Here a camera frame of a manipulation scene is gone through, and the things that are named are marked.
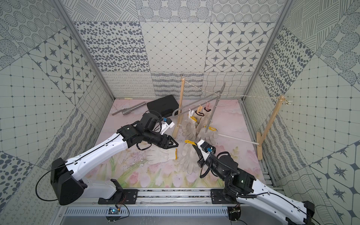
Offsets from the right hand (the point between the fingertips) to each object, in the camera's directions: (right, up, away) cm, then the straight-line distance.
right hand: (195, 144), depth 68 cm
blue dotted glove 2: (-22, -12, +20) cm, 32 cm away
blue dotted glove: (-3, -8, +2) cm, 8 cm away
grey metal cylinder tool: (-52, +16, +40) cm, 68 cm away
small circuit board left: (-43, -36, +3) cm, 56 cm away
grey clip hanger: (+16, +27, +16) cm, 35 cm away
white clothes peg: (-2, +15, +13) cm, 20 cm away
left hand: (-8, -1, -1) cm, 9 cm away
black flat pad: (-22, +20, +44) cm, 53 cm away
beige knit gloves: (+9, +10, +26) cm, 29 cm away
